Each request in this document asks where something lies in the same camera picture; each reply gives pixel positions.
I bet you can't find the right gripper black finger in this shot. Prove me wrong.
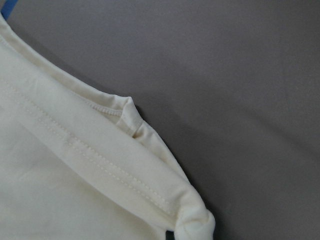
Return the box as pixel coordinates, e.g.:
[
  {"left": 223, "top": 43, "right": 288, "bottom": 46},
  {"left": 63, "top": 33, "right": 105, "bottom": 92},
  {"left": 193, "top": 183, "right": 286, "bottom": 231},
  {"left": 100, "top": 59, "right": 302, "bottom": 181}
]
[{"left": 165, "top": 230, "right": 175, "bottom": 240}]

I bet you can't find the beige long-sleeve printed shirt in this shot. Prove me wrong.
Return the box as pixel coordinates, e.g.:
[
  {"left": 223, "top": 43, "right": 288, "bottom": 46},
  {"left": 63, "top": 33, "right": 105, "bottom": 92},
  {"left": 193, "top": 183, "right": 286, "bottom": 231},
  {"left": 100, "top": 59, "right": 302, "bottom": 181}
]
[{"left": 0, "top": 19, "right": 216, "bottom": 240}]

